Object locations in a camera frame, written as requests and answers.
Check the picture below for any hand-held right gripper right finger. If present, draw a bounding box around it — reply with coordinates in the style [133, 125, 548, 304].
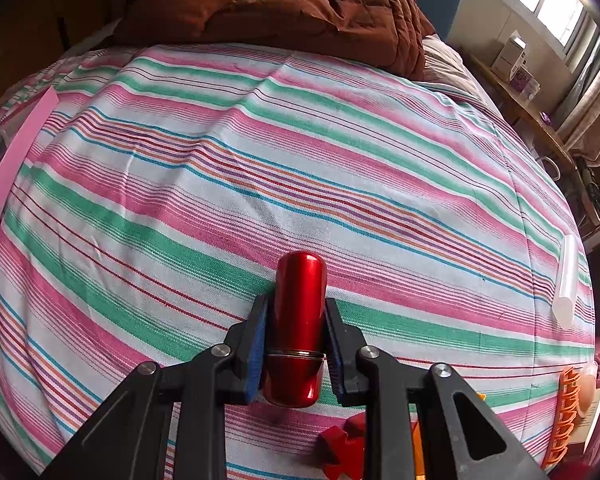
[324, 297, 551, 480]

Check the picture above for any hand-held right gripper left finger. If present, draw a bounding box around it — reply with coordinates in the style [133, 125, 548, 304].
[40, 294, 270, 480]

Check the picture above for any red metal cylinder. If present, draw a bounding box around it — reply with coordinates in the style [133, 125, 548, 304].
[262, 251, 328, 408]

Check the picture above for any pink-edged white tray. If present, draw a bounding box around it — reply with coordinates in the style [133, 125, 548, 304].
[0, 85, 61, 346]

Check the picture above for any red puzzle-shaped block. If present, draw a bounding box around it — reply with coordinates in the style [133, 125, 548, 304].
[316, 412, 368, 480]

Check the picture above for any orange plastic cube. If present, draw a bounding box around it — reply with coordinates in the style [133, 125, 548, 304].
[411, 420, 427, 480]

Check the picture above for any striped bed sheet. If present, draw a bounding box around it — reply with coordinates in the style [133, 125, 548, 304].
[0, 42, 598, 480]

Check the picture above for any orange hair claw clip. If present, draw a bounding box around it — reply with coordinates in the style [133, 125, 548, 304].
[545, 366, 588, 467]

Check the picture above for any translucent plastic tube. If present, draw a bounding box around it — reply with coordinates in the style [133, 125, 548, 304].
[551, 234, 579, 330]

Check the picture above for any beige pillow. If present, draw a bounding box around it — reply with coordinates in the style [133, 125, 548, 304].
[422, 35, 496, 106]

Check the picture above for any wooden desk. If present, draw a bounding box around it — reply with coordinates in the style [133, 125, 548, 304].
[467, 52, 581, 171]

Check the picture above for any purple printed box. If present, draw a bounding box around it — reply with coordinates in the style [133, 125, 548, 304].
[510, 67, 540, 103]

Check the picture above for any brown quilted blanket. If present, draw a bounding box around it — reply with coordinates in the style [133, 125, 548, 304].
[112, 0, 436, 81]

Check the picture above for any white cardboard box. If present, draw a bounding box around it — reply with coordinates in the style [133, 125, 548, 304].
[491, 31, 527, 82]

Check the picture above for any beige curtain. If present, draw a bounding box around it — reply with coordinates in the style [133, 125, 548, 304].
[550, 35, 600, 166]

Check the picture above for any wooden wardrobe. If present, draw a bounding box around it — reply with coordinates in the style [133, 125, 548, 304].
[0, 0, 131, 111]

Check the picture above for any window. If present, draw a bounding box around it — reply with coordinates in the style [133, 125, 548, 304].
[462, 0, 600, 58]

